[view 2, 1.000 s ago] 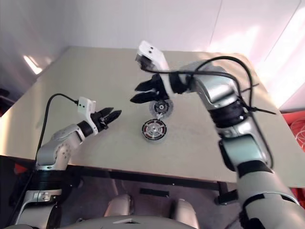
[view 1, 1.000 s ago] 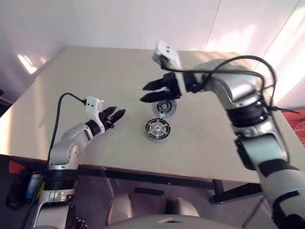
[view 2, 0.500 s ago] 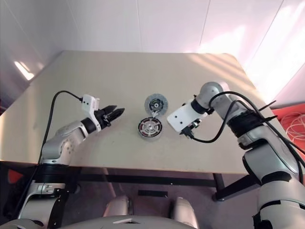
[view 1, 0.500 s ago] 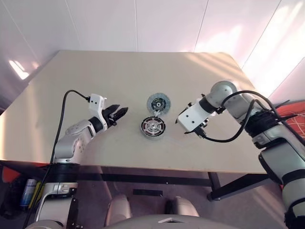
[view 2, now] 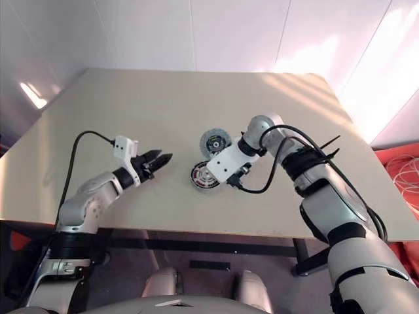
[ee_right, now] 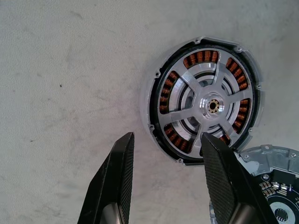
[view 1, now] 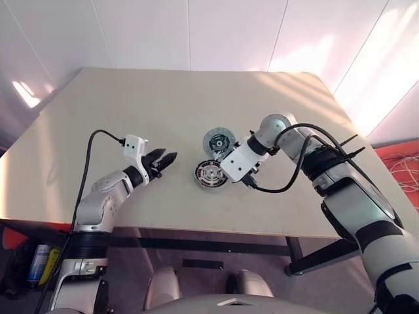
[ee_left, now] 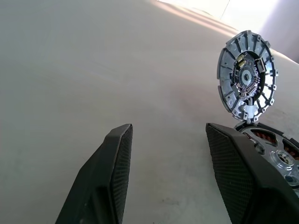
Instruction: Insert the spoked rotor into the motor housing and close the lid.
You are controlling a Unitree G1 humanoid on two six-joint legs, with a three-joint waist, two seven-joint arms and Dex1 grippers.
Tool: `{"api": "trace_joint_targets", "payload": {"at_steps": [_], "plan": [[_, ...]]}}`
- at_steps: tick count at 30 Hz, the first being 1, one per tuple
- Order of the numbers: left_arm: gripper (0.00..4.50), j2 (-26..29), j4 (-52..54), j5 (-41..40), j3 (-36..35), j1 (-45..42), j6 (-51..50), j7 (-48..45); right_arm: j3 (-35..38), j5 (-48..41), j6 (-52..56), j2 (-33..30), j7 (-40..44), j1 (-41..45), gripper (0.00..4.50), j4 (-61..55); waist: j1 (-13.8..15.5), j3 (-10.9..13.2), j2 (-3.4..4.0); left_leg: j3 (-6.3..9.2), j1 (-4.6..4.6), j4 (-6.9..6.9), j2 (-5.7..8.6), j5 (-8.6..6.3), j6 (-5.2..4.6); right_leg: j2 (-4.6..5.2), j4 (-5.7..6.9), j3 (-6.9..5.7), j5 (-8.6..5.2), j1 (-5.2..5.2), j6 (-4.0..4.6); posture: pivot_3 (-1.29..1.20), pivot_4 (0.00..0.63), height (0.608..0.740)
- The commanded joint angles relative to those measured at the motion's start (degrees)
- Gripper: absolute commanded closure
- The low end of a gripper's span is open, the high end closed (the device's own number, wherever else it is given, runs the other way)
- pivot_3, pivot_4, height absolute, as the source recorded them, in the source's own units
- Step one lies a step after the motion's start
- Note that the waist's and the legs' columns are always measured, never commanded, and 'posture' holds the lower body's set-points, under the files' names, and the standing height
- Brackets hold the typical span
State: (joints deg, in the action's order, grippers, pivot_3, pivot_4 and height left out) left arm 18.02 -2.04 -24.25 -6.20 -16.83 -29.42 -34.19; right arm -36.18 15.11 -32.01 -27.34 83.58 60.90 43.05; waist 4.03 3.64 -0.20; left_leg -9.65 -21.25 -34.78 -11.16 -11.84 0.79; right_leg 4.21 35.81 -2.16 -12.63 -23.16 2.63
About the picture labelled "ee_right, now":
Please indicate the grey motor lid circuit board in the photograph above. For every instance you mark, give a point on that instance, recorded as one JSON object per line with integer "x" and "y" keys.
{"x": 259, "y": 161}

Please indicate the silver spoked rotor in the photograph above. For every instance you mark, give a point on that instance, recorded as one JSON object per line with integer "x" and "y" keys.
{"x": 187, "y": 79}

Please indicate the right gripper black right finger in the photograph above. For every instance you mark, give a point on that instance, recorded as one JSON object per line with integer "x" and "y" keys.
{"x": 222, "y": 182}

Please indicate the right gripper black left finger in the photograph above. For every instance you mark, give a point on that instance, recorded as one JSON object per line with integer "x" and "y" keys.
{"x": 109, "y": 177}

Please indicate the grey motor housing copper coils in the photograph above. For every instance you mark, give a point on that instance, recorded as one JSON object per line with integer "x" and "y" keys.
{"x": 145, "y": 105}

